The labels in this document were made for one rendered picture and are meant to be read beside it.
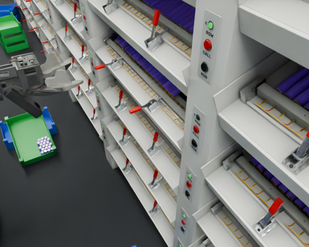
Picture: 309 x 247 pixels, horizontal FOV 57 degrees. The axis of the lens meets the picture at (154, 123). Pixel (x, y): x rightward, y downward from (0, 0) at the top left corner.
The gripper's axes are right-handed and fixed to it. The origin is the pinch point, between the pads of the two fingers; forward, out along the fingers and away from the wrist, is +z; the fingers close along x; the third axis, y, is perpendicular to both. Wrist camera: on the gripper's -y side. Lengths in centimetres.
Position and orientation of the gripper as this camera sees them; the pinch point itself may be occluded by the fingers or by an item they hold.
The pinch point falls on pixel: (74, 75)
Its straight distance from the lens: 82.5
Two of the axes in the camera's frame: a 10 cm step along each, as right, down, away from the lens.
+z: 8.7, -3.1, 3.9
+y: 0.3, -7.5, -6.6
